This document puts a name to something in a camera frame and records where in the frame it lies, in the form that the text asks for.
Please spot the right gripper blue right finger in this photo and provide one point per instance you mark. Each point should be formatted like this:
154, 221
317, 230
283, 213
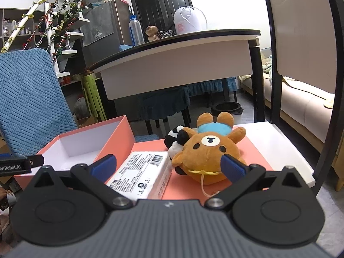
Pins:
244, 179

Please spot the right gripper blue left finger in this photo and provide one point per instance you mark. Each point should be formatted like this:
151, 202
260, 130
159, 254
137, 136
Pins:
91, 179

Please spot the brown teddy bear plush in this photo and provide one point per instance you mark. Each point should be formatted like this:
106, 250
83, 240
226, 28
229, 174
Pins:
201, 155

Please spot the white tissue pack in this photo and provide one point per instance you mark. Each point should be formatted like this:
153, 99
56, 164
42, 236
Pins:
143, 175

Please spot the pink box lid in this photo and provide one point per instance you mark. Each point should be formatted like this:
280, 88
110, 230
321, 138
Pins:
180, 186

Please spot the panda plush toy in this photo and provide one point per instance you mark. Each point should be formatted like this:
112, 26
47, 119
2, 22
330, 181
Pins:
176, 139

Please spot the pink cardboard box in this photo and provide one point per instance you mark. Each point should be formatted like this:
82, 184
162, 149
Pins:
89, 144

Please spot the blue textured chair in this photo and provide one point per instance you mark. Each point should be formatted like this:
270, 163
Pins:
33, 107

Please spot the cardboard box on floor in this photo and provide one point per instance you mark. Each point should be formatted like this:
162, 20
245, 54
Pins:
83, 122

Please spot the black trash bin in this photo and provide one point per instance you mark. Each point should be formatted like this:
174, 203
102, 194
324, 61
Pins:
233, 108

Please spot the green stacked stools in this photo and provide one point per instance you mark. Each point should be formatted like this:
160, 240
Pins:
92, 97

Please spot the beige sofa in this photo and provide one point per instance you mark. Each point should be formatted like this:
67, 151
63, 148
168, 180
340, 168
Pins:
307, 109

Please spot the blue cloth on table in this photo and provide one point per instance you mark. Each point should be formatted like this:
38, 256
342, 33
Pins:
124, 47

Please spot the white table with black top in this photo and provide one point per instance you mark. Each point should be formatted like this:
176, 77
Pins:
185, 59

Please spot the clear water bottle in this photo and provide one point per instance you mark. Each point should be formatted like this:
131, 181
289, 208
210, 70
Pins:
135, 31

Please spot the dark grey refrigerator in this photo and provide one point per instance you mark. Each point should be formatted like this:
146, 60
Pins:
107, 30

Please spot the small brown figurine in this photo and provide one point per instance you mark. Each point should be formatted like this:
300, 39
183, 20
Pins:
152, 33

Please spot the dark woven basket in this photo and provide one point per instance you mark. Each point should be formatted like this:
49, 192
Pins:
165, 33

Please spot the white staircase with garland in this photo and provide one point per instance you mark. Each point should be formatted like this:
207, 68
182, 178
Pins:
54, 29

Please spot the white rice cooker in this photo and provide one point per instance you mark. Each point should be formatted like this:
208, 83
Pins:
189, 19

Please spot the black glass cabinet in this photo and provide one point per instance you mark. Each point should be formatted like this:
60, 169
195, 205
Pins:
158, 2

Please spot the white chair with black frame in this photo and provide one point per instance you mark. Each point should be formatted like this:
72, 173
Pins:
307, 46

